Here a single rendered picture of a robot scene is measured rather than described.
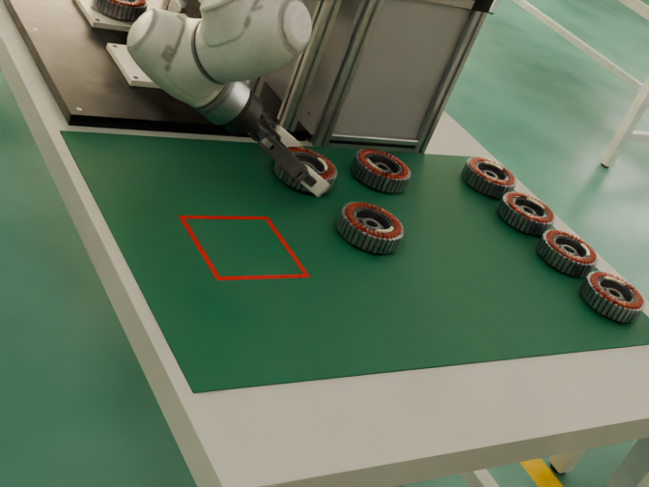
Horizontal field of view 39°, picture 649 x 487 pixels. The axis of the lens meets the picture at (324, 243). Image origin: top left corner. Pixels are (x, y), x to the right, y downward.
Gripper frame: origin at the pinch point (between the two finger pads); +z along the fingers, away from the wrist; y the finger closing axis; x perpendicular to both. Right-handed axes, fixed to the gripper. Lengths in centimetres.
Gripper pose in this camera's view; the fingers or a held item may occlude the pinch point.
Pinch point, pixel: (305, 166)
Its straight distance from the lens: 166.1
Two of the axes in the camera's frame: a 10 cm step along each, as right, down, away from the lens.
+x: -7.2, 6.7, 1.7
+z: 5.8, 4.5, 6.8
